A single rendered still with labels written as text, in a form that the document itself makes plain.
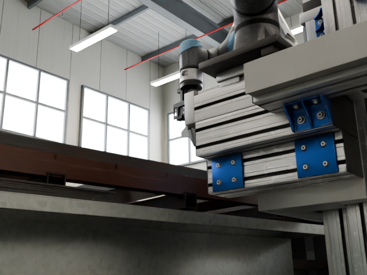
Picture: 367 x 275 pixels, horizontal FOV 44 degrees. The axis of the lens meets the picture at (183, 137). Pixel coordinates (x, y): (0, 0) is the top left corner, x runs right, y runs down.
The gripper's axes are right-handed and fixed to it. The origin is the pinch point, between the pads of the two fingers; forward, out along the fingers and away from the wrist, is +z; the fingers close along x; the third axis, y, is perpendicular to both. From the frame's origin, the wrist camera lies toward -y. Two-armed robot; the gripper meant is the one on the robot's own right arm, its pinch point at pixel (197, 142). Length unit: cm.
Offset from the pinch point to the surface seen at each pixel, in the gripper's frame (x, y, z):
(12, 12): -244, 888, -581
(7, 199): 63, -15, 26
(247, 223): -3.5, -15.4, 26.2
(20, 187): 58, -8, 22
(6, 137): 55, 9, 7
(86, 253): 37, 1, 34
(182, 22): -560, 627, -555
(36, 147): 47.5, 9.1, 7.9
